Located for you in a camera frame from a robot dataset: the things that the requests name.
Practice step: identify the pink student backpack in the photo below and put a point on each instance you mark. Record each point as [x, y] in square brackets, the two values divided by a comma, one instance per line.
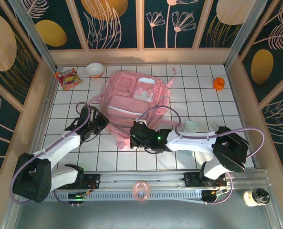
[129, 102]

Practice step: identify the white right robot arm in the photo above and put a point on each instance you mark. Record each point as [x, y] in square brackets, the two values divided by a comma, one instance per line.
[191, 142]

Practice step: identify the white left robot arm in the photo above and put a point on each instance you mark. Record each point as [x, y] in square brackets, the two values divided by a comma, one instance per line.
[60, 145]

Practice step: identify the mint pencil case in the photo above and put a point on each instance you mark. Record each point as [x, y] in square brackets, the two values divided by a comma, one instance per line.
[191, 126]

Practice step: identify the red yellow snack packet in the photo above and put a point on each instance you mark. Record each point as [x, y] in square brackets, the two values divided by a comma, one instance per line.
[68, 78]

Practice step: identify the pink tape roll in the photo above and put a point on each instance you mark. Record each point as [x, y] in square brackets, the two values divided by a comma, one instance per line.
[141, 191]

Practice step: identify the orange bowl white inside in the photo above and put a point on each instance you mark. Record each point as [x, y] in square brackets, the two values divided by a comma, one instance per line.
[94, 69]

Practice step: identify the black controller board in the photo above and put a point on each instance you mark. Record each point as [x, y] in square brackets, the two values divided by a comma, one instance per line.
[76, 196]
[210, 196]

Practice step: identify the orange pumpkin toy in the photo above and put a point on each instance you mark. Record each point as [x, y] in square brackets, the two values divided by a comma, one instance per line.
[219, 84]

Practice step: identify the white bottle black cap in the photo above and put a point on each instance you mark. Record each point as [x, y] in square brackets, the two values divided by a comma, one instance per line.
[255, 197]

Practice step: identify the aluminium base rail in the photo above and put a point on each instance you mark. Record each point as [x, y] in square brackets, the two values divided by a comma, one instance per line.
[143, 177]

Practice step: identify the aluminium frame post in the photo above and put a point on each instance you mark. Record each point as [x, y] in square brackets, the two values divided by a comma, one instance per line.
[244, 31]
[36, 40]

